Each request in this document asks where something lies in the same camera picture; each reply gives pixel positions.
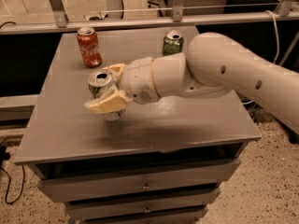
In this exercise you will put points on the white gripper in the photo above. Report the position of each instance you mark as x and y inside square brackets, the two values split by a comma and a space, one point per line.
[137, 79]

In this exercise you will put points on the white green 7up can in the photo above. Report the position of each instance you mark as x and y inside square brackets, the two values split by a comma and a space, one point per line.
[102, 84]

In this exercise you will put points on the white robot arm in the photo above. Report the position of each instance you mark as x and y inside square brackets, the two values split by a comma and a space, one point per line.
[212, 65]

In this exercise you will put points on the red coca-cola can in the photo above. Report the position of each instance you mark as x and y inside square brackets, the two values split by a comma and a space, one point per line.
[89, 46]

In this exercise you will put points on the green soda can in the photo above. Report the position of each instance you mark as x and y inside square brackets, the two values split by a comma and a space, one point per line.
[173, 42]

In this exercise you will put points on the grey drawer cabinet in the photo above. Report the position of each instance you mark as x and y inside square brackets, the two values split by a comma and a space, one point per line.
[63, 139]

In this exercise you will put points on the top grey drawer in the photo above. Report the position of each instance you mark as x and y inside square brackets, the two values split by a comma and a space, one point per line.
[88, 187]

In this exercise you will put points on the grey drawer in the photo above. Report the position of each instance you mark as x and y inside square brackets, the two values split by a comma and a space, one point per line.
[88, 187]
[154, 217]
[144, 203]

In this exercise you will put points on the middle grey drawer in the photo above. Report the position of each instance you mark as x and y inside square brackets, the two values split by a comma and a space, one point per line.
[144, 203]

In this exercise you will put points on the bottom grey drawer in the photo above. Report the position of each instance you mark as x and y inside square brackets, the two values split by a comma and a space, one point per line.
[154, 217]

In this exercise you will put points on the grey metal railing frame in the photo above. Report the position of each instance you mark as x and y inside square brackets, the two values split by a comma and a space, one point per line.
[50, 16]

